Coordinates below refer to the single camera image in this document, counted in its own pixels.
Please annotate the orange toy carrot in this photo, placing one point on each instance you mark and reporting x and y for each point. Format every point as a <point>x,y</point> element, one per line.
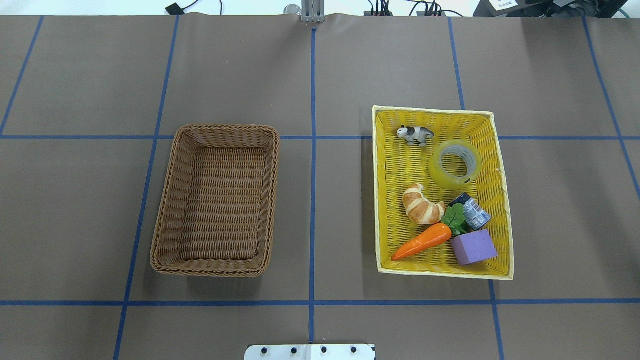
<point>451,225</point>

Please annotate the brown wicker basket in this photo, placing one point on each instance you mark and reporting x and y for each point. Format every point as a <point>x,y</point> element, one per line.
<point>217,211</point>

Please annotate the toy croissant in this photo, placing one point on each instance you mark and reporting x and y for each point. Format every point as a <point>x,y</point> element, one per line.
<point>419,209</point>

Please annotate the purple foam block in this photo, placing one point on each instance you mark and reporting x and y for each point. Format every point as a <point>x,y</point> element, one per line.
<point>473,247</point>

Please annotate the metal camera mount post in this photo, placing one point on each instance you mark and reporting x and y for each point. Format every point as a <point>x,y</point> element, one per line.
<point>313,11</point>

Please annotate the panda toy figurine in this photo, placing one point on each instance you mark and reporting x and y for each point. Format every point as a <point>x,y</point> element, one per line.
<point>415,135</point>

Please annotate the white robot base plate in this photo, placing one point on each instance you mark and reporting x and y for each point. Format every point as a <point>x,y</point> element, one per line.
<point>341,351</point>

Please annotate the yellow tape roll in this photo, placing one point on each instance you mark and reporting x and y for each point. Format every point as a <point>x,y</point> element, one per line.
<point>455,164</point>

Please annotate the small blue can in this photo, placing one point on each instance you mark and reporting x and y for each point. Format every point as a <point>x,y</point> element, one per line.
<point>476,217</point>

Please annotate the yellow wicker basket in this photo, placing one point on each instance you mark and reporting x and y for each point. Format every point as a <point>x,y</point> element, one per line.
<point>397,166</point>

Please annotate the black equipment top right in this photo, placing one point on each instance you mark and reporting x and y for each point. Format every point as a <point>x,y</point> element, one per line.
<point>561,9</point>

